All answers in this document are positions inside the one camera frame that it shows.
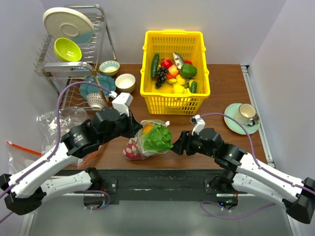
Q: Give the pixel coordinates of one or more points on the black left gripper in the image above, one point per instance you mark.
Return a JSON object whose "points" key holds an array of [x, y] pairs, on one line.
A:
{"points": [[134, 126]]}

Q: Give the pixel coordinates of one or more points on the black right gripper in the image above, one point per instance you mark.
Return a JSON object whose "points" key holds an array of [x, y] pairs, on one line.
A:
{"points": [[184, 143]]}

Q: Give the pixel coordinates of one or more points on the red toy dragon fruit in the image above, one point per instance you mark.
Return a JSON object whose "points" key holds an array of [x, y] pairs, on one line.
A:
{"points": [[132, 151]]}

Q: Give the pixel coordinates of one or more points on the green toy lettuce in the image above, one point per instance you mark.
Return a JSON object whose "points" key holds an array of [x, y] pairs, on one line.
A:
{"points": [[156, 138]]}

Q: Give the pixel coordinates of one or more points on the dotted clear zip bag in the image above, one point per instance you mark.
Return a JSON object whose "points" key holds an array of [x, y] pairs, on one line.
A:
{"points": [[145, 123]]}

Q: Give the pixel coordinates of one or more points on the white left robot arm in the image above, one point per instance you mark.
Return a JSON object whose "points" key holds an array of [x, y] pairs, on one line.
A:
{"points": [[26, 190]]}

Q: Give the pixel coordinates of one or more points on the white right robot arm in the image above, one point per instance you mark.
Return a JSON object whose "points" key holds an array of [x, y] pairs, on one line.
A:
{"points": [[246, 174]]}

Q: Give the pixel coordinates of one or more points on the crumpled clear plastic bag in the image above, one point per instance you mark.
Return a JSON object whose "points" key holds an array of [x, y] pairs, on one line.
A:
{"points": [[47, 123]]}

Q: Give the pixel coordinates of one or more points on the patterned grey bowl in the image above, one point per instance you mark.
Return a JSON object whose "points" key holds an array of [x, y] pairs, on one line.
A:
{"points": [[96, 102]]}

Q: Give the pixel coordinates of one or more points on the teal scalloped plate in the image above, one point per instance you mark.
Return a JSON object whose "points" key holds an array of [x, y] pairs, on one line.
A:
{"points": [[104, 80]]}

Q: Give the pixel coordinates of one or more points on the cream ceramic bowl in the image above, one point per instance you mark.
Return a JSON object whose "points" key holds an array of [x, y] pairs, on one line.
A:
{"points": [[125, 83]]}

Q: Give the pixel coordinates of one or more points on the cream speckled mug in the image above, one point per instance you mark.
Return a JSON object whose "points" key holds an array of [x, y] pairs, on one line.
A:
{"points": [[246, 114]]}

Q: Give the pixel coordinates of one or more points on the teal patterned small bowl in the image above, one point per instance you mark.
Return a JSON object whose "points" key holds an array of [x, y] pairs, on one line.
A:
{"points": [[110, 67]]}

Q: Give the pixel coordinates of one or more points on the small green cucumber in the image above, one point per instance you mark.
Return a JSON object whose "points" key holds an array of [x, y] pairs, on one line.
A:
{"points": [[193, 86]]}

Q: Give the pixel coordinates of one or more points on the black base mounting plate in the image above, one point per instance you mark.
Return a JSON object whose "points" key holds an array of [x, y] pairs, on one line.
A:
{"points": [[164, 185]]}

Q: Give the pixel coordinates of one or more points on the yellow toy fruit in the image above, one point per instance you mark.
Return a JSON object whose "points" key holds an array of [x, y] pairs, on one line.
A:
{"points": [[180, 80]]}

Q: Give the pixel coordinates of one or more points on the green bell pepper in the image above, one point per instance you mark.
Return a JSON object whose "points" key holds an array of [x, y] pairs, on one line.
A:
{"points": [[188, 71]]}

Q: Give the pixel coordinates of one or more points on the black toy grapes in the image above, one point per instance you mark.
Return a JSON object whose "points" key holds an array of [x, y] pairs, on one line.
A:
{"points": [[161, 77]]}

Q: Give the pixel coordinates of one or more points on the metal dish rack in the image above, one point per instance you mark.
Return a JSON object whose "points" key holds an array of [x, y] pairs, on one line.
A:
{"points": [[53, 70]]}

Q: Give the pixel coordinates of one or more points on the long dark cucumber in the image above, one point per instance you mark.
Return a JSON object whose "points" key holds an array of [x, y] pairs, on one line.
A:
{"points": [[154, 65]]}

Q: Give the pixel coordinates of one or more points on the toy peach apple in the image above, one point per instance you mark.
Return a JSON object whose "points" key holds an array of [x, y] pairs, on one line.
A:
{"points": [[173, 70]]}

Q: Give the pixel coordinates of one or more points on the lime green bowl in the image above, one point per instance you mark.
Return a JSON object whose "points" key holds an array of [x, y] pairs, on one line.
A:
{"points": [[67, 50]]}

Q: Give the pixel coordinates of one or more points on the grey toy fish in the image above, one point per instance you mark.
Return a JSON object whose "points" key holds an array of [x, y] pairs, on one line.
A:
{"points": [[178, 61]]}

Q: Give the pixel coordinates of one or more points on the yellow plastic basket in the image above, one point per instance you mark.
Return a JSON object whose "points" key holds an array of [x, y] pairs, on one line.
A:
{"points": [[188, 44]]}

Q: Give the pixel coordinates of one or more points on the large cream blue plate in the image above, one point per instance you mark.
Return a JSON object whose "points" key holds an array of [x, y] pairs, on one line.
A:
{"points": [[63, 22]]}

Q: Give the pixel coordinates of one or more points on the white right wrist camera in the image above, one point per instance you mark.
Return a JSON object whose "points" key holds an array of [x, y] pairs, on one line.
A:
{"points": [[198, 123]]}

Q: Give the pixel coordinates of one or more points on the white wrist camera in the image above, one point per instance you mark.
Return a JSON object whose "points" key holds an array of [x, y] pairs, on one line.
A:
{"points": [[198, 123], [121, 102]]}

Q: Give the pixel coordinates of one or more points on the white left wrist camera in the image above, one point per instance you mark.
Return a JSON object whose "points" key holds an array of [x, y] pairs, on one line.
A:
{"points": [[121, 102]]}

